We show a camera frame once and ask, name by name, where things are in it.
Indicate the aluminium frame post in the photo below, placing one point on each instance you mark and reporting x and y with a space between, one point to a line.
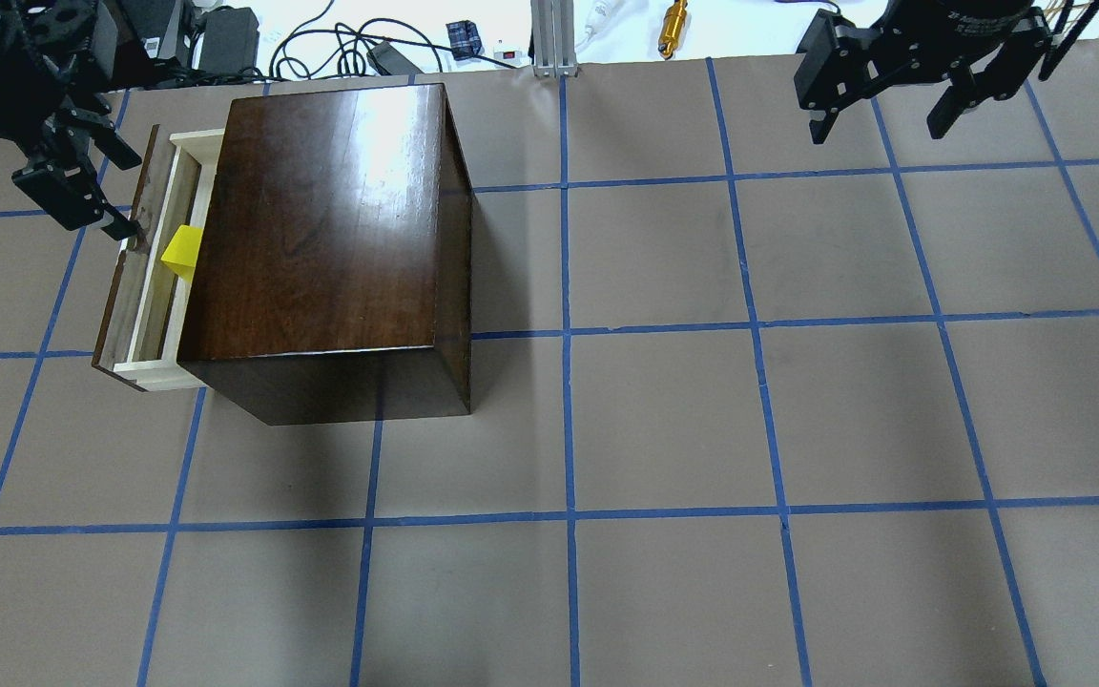
553 39

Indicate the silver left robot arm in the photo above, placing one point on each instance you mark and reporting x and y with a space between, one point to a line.
57 62

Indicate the gold brass cylinder tool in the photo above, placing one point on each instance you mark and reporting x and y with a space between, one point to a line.
672 29

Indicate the wooden drawer with white handle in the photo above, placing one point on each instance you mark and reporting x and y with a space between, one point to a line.
146 307

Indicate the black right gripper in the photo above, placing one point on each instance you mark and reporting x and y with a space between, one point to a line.
974 29

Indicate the dark wooden drawer cabinet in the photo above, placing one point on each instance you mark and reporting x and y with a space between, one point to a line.
333 277

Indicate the yellow block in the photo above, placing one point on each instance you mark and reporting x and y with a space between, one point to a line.
182 252

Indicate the black laptop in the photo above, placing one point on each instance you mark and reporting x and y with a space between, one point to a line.
165 29

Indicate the black power adapter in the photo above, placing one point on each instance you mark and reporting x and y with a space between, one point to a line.
229 40

